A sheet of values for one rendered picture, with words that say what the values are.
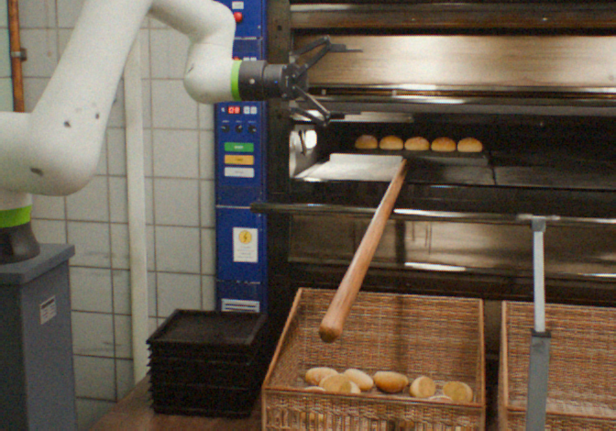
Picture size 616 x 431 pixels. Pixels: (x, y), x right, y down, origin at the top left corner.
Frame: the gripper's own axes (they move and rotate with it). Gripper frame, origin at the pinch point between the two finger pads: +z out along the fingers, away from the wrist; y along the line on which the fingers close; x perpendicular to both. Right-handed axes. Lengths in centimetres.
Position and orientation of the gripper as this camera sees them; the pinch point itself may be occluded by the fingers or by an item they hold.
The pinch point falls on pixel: (357, 82)
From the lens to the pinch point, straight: 177.6
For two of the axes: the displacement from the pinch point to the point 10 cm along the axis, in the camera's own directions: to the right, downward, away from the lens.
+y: -0.1, 9.8, 1.7
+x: -1.9, 1.7, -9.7
